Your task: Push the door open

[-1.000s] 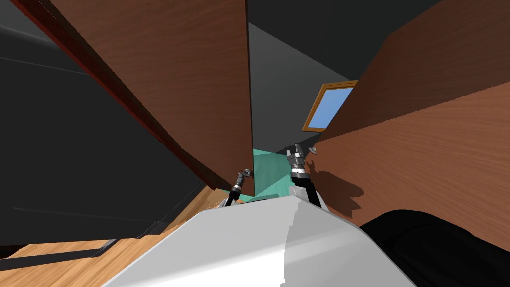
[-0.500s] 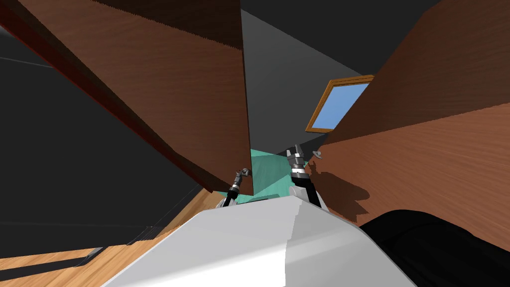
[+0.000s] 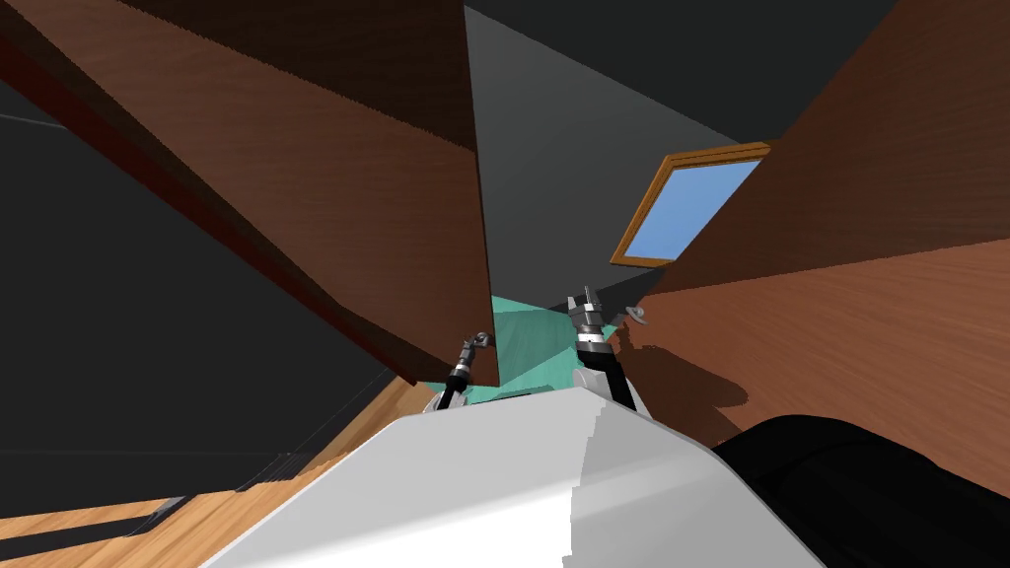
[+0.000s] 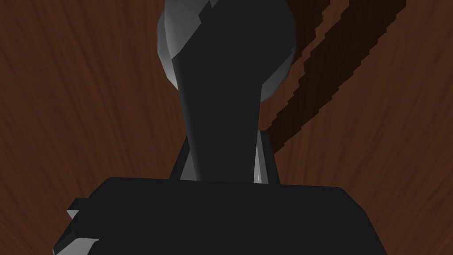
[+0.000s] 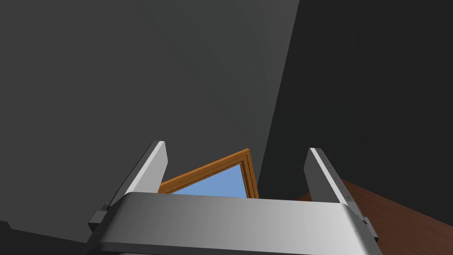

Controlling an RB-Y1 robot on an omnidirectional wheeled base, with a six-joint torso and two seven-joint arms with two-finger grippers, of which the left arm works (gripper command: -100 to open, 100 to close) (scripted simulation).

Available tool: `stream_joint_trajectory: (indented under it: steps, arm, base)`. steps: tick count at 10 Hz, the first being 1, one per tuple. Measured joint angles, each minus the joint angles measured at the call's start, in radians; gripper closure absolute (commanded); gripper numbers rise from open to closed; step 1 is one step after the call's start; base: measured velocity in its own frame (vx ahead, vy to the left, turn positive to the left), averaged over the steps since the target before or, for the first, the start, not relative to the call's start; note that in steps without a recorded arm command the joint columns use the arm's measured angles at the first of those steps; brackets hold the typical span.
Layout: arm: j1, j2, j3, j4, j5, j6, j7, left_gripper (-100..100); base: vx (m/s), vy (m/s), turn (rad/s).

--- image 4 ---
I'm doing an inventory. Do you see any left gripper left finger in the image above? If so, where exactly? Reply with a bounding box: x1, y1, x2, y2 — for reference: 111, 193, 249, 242
169, 135, 198, 181

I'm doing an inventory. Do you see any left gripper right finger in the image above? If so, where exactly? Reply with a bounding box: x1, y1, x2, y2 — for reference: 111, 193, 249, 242
253, 130, 281, 185

